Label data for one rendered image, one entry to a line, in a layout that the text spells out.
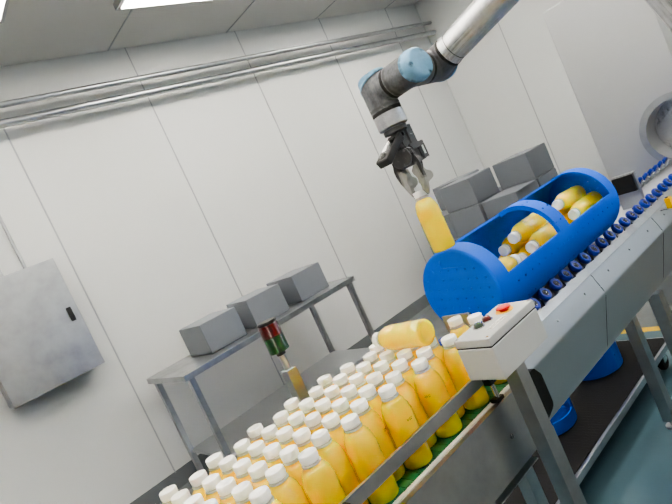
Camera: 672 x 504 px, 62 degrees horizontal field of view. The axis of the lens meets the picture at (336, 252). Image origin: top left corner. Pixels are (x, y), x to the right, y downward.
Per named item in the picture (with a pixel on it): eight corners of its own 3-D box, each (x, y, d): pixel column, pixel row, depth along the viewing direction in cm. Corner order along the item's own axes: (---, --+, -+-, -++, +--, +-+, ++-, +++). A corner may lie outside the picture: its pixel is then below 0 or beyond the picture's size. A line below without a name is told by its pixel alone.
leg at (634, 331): (682, 422, 243) (629, 293, 238) (678, 430, 240) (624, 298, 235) (668, 422, 248) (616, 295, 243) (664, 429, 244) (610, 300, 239)
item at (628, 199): (647, 202, 246) (634, 170, 244) (644, 205, 243) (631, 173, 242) (625, 208, 253) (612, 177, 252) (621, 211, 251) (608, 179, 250)
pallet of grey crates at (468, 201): (592, 253, 547) (545, 141, 538) (556, 286, 497) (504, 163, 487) (492, 274, 640) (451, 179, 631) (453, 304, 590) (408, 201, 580)
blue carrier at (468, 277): (629, 230, 213) (609, 159, 209) (516, 337, 159) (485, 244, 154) (559, 239, 235) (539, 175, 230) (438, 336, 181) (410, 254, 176)
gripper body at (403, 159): (431, 157, 162) (414, 119, 162) (414, 164, 157) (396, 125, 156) (412, 167, 168) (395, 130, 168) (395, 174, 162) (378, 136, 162)
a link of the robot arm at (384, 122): (388, 109, 155) (366, 124, 162) (396, 125, 155) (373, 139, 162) (407, 104, 161) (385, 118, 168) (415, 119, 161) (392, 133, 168)
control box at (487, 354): (548, 336, 132) (532, 297, 131) (506, 380, 120) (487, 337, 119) (513, 340, 140) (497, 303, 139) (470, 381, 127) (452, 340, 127)
